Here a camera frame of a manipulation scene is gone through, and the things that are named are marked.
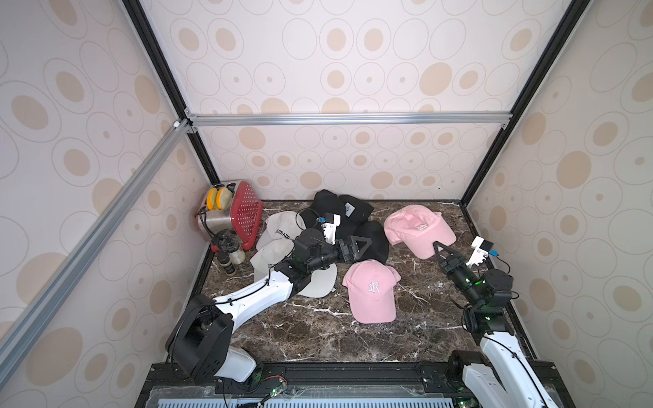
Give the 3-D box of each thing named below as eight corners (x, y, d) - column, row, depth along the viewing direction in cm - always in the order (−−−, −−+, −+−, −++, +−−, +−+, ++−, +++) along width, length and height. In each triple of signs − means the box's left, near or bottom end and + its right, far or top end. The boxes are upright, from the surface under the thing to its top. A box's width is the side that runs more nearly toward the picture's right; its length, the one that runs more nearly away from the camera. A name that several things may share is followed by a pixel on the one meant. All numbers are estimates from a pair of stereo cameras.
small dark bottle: (226, 278, 97) (218, 266, 90) (223, 264, 101) (215, 251, 94) (236, 274, 98) (229, 262, 91) (233, 261, 102) (226, 248, 95)
